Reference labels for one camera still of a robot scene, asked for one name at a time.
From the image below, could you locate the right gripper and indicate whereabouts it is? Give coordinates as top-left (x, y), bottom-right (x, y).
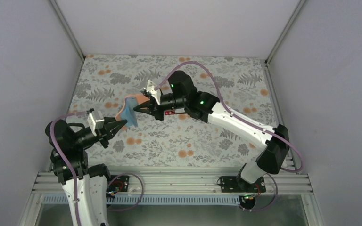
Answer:
top-left (133, 93), bottom-right (187, 121)

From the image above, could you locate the red credit card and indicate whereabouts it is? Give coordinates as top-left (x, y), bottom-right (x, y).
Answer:
top-left (165, 110), bottom-right (176, 115)

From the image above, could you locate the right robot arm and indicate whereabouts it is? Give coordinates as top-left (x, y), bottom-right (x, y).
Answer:
top-left (134, 71), bottom-right (289, 192)

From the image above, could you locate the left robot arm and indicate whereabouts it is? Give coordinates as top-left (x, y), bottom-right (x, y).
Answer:
top-left (45, 117), bottom-right (127, 226)

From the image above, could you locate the floral table mat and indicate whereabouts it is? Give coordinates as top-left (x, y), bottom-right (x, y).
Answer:
top-left (70, 54), bottom-right (277, 167)

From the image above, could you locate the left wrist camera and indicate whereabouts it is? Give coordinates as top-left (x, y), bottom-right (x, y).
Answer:
top-left (87, 108), bottom-right (105, 136)

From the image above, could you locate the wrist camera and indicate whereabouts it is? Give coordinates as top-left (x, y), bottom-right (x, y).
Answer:
top-left (87, 108), bottom-right (105, 136)
top-left (140, 80), bottom-right (162, 105)

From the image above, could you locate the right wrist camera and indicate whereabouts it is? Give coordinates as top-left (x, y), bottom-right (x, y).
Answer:
top-left (140, 80), bottom-right (162, 105)

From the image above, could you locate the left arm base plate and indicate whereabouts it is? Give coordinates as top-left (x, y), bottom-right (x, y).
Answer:
top-left (106, 176), bottom-right (130, 197)

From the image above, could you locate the aluminium rail frame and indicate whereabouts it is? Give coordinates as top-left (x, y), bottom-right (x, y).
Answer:
top-left (33, 165), bottom-right (313, 195)

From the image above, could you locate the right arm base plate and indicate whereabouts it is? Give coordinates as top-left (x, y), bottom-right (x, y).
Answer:
top-left (216, 176), bottom-right (266, 193)

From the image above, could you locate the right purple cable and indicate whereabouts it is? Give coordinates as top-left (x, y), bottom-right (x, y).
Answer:
top-left (154, 61), bottom-right (304, 213)

